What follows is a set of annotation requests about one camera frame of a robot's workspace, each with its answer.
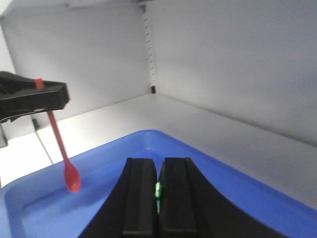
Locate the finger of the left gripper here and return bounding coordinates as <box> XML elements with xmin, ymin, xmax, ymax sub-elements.
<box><xmin>0</xmin><ymin>71</ymin><xmax>67</xmax><ymax>95</ymax></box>
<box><xmin>0</xmin><ymin>89</ymin><xmax>70</xmax><ymax>123</ymax></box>

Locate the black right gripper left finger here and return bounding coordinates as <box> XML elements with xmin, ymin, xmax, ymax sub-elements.
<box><xmin>122</xmin><ymin>158</ymin><xmax>157</xmax><ymax>235</ymax></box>

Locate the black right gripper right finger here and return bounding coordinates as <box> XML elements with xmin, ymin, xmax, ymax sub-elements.
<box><xmin>159</xmin><ymin>158</ymin><xmax>197</xmax><ymax>233</ymax></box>

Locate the green plastic spoon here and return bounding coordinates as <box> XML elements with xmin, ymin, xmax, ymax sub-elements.
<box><xmin>155</xmin><ymin>181</ymin><xmax>162</xmax><ymax>215</ymax></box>

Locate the red plastic spoon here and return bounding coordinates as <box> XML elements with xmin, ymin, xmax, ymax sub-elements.
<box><xmin>34</xmin><ymin>77</ymin><xmax>82</xmax><ymax>194</ymax></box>

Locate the grey cabinet shelf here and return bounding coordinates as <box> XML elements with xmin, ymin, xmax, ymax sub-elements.
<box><xmin>0</xmin><ymin>93</ymin><xmax>317</xmax><ymax>209</ymax></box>

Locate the blue plastic tray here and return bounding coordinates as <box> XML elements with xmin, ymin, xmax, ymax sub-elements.
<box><xmin>0</xmin><ymin>130</ymin><xmax>317</xmax><ymax>238</ymax></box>

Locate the black shelf clip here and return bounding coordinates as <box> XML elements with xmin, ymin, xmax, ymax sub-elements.
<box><xmin>151</xmin><ymin>85</ymin><xmax>156</xmax><ymax>94</ymax></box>

